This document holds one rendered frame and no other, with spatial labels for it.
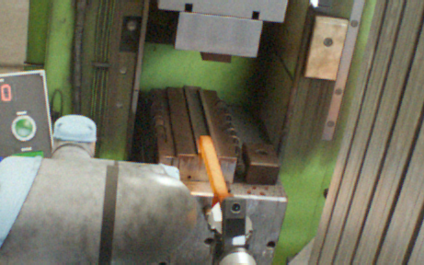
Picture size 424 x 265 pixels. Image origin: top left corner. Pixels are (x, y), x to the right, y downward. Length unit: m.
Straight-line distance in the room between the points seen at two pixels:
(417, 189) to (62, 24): 1.52
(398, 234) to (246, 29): 1.35
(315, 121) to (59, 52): 0.73
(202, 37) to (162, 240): 0.97
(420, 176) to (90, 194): 0.46
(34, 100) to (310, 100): 0.76
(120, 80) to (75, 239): 1.15
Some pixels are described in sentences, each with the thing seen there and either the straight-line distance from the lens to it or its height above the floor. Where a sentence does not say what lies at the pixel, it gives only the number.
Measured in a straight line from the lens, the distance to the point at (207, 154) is 1.79.
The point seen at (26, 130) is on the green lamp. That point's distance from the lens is 1.66.
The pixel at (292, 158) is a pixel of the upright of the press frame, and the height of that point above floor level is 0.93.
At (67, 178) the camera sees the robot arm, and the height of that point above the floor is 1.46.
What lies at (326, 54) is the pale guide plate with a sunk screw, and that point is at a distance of 1.91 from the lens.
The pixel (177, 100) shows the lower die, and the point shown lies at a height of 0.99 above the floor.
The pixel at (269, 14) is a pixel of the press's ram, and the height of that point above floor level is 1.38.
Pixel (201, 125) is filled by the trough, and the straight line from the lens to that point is 1.99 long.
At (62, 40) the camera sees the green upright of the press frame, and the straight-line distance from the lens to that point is 1.84.
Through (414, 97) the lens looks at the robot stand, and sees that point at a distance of 0.40.
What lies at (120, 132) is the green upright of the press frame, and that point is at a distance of 1.95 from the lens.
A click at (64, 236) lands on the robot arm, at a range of 0.76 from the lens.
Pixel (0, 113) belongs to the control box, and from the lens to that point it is 1.65.
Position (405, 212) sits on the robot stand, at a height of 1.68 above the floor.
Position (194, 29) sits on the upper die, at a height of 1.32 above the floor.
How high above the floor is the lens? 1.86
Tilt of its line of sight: 27 degrees down
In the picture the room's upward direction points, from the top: 8 degrees clockwise
